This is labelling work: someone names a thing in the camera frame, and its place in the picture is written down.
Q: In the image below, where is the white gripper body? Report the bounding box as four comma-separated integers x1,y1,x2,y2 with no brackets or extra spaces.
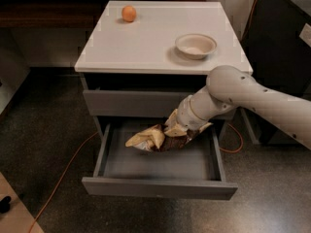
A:
177,95,209,131

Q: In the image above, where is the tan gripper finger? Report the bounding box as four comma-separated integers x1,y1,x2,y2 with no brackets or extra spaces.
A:
164,109,188,137
198,122,213,134

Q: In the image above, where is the brown chip bag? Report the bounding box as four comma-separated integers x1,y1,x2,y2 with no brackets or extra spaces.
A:
125,124,199,152

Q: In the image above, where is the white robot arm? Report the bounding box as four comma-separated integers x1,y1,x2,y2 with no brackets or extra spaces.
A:
164,65,311,149

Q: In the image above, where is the grey open middle drawer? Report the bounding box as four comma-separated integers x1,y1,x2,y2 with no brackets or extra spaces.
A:
82,117,237,200

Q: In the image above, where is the grey drawer cabinet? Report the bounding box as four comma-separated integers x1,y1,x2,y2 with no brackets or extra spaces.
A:
74,0,254,141

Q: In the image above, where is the grey top drawer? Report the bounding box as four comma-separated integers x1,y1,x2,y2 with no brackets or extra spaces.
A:
83,84,242,120

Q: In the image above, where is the white paper bowl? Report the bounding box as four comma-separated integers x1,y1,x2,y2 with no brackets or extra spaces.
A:
175,34,218,60

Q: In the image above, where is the black cabinet on right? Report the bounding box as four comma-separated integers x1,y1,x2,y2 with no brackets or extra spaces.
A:
241,0,311,99

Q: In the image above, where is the orange fruit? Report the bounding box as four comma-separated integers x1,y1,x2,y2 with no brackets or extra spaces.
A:
121,6,137,22

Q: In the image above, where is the black object bottom left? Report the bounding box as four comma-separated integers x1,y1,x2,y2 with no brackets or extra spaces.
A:
0,196,12,214

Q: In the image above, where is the orange cable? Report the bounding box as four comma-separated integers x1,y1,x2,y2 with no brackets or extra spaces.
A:
28,123,245,233

